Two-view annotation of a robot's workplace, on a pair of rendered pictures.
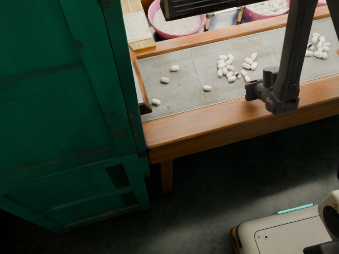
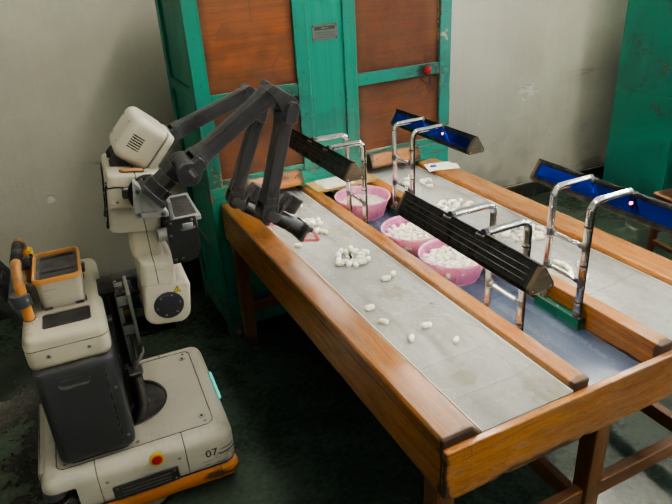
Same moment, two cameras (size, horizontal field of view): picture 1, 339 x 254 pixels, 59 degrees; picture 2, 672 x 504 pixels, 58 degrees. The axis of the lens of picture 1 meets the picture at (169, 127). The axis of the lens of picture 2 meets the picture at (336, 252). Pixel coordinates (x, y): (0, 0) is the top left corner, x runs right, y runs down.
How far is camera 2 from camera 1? 2.75 m
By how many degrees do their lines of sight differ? 63
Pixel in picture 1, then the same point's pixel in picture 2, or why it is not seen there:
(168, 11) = not seen: hidden behind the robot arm
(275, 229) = (189, 364)
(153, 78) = not seen: hidden behind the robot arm
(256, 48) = (337, 234)
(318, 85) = (292, 257)
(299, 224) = (193, 380)
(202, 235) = not seen: hidden behind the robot
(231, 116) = (251, 226)
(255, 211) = (231, 409)
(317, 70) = (318, 263)
